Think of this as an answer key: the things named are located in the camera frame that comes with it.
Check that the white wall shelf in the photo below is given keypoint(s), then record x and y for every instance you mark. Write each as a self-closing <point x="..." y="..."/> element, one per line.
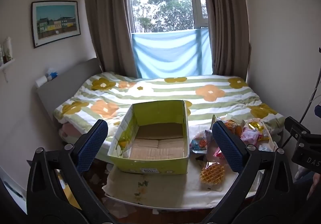
<point x="7" y="63"/>

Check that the green cardboard box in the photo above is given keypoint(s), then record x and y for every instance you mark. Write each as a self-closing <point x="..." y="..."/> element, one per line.
<point x="150" y="166"/>

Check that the brown curtain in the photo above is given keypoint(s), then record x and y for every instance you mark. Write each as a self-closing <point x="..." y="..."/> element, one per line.
<point x="107" y="25"/>
<point x="225" y="25"/>

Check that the white paper roll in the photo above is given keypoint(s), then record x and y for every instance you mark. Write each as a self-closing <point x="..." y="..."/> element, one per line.
<point x="41" y="82"/>

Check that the blue orange snack packet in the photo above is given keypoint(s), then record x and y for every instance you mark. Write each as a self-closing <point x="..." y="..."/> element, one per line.
<point x="200" y="142"/>

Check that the shiny yellow snack packet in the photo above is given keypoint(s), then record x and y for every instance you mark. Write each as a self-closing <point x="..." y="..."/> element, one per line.
<point x="256" y="124"/>

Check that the white table cloth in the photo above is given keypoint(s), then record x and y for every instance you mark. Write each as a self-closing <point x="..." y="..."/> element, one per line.
<point x="175" y="188"/>

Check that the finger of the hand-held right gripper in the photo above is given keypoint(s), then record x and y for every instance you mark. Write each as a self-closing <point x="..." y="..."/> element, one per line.
<point x="292" y="124"/>

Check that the pink pillow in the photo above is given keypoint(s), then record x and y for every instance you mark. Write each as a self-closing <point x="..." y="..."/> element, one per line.
<point x="70" y="132"/>

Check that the waffle packet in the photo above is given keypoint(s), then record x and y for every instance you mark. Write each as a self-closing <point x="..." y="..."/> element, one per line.
<point x="212" y="175"/>

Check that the floral striped blanket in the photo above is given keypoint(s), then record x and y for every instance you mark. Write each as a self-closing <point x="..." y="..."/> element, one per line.
<point x="175" y="91"/>

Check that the person's right hand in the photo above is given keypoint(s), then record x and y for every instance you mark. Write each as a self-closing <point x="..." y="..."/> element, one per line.
<point x="316" y="186"/>

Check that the pink white snack packet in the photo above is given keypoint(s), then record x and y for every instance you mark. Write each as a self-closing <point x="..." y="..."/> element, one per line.
<point x="215" y="151"/>

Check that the grey bed headboard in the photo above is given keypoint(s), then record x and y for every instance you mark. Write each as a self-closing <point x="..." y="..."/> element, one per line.
<point x="65" y="80"/>

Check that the patterned container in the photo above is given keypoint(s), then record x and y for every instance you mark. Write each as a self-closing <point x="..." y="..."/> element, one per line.
<point x="8" y="49"/>

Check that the blue tissue packet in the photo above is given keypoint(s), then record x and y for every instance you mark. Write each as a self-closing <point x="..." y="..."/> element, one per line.
<point x="52" y="74"/>

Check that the framed houses picture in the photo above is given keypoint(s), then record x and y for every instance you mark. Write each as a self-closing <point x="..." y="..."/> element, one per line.
<point x="55" y="23"/>

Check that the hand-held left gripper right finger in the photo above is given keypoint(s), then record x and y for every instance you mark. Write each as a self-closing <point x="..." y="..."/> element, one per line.
<point x="227" y="146"/>

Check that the light blue cloth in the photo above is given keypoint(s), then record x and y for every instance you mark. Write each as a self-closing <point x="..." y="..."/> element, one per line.
<point x="170" y="53"/>

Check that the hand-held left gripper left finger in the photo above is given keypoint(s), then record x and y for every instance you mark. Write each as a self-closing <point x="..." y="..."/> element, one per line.
<point x="93" y="146"/>

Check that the orange white snack packet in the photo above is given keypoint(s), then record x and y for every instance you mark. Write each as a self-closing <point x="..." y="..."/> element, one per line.
<point x="232" y="126"/>

